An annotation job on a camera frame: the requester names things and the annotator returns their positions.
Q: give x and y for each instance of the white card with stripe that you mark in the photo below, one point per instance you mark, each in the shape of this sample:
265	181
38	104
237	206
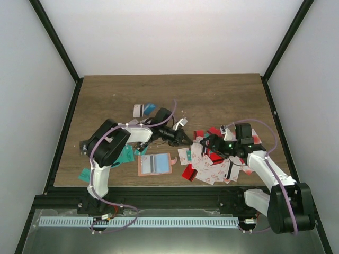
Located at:
138	110

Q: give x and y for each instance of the pink leather card holder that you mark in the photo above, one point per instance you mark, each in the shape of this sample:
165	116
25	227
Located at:
163	164

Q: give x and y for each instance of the black aluminium frame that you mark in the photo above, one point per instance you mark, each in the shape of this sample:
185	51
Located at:
167	197

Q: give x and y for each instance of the black membership card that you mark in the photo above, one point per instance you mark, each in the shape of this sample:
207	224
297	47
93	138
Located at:
83	148

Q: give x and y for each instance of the light blue slotted rail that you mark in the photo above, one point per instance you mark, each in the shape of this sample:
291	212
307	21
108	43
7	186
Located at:
141	222

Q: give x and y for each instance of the teal card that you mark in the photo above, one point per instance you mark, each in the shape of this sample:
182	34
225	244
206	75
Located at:
85	175

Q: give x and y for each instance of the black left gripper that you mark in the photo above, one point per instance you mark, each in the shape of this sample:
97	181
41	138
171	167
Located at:
178	137

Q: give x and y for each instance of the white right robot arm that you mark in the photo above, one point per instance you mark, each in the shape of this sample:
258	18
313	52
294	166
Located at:
288	206

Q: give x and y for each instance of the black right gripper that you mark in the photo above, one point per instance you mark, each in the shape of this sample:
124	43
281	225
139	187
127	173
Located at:
213	138

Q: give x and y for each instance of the blue card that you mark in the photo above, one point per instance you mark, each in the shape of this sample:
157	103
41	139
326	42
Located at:
149	108

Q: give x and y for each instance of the red card with stripe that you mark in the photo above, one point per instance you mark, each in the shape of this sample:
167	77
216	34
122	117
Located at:
189	173

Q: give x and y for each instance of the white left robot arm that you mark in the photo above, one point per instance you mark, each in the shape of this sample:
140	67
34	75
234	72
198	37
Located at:
109	140

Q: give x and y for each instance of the white floral VIP card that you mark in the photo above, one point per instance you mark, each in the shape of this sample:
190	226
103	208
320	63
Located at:
184	156

